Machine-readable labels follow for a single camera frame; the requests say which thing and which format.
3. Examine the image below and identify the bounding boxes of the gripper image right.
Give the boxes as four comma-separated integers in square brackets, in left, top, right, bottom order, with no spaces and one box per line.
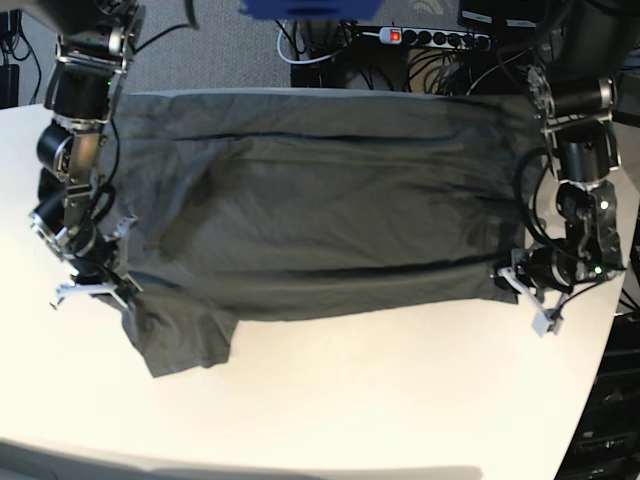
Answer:
[492,239,624,294]

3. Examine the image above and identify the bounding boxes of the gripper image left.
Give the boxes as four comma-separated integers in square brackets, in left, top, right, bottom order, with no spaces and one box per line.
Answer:
[54,229,121,280]

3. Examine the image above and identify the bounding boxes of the grey T-shirt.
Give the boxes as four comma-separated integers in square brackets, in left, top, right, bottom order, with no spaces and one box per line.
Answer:
[98,95,538,377]

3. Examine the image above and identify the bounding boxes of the black OpenArm base box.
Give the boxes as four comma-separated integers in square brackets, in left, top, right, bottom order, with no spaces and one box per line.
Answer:
[556,313,639,480]

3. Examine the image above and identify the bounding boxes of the white power strip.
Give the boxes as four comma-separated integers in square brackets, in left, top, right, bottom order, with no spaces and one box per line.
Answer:
[375,27,492,52]

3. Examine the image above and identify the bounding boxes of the blue plastic bin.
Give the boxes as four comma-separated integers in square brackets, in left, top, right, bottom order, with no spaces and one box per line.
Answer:
[240,0,383,20]

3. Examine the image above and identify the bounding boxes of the black cable on wall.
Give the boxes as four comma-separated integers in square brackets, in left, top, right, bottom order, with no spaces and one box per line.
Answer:
[30,29,60,106]

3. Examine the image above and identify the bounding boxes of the white cable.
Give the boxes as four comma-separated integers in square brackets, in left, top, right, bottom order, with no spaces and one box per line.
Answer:
[276,21,335,65]

